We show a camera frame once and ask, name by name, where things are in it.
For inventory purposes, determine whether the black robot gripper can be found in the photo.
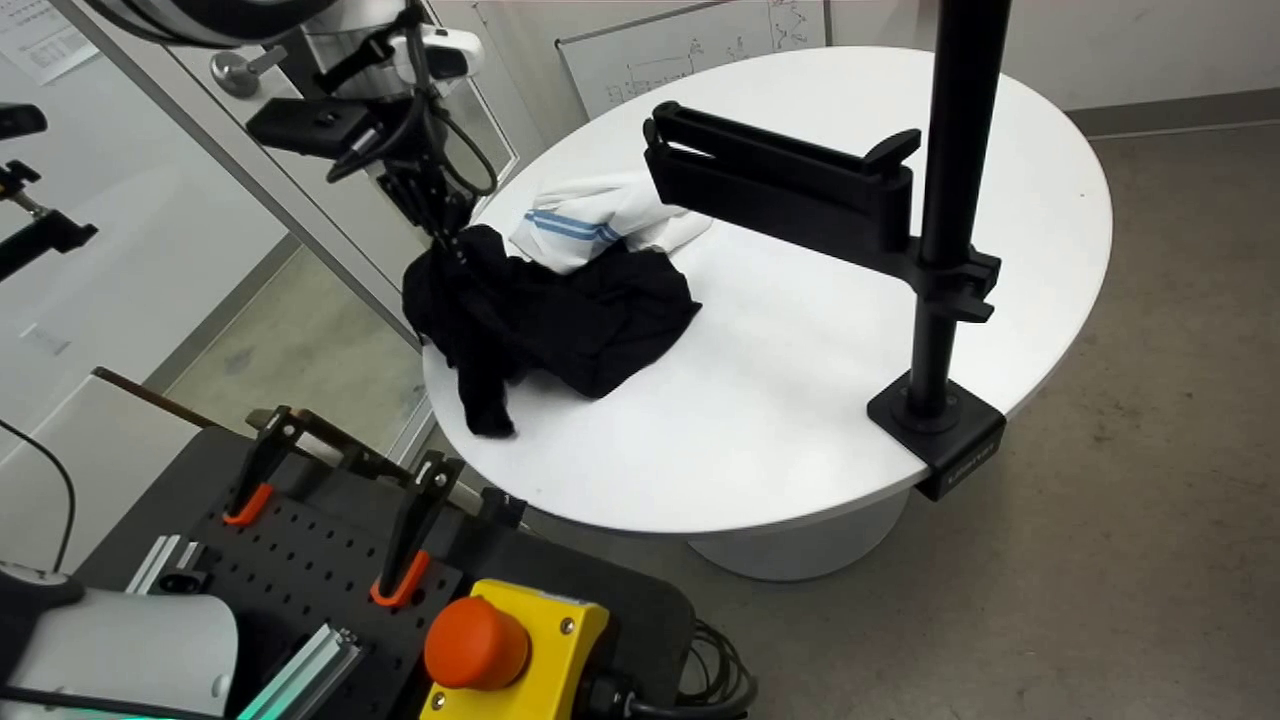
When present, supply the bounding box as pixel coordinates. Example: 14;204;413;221
249;95;467;217

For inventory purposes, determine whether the black camera tripod mount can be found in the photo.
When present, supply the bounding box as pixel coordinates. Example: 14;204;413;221
0;104;96;280

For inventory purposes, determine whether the orange black clamp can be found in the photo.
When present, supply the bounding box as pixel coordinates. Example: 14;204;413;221
369;453;459;611
221;403;301;530

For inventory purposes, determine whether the orange black clamp right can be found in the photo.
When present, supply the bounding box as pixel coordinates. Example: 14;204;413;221
221;403;301;530

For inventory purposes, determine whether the aluminium profile rail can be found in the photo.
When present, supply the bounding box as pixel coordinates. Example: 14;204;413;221
236;623;363;720

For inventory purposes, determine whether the black cable bundle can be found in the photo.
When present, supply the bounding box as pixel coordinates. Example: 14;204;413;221
603;618;761;720

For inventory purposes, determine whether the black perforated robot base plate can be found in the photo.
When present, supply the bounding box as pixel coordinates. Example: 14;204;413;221
79;426;695;720

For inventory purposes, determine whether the wooden edged board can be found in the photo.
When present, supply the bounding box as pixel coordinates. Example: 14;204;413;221
96;367;430;483

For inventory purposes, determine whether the orange black clamp left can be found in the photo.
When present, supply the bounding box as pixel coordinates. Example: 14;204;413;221
369;453;459;611

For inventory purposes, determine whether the round white table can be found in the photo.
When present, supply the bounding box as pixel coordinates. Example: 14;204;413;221
425;78;1112;578

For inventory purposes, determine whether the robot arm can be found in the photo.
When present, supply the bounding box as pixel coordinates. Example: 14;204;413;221
87;0;497;224

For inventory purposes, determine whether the black t-shirt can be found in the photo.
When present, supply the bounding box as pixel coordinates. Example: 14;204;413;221
403;224;698;440

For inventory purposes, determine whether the white cloth with blue stripes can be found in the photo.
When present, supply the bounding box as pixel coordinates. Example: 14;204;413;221
508;174;710;272

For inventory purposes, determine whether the black clamp-on stand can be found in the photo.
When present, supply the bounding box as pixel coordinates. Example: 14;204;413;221
642;0;1012;501

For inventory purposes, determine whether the yellow emergency stop button box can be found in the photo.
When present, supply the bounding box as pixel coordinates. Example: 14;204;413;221
418;578;613;720

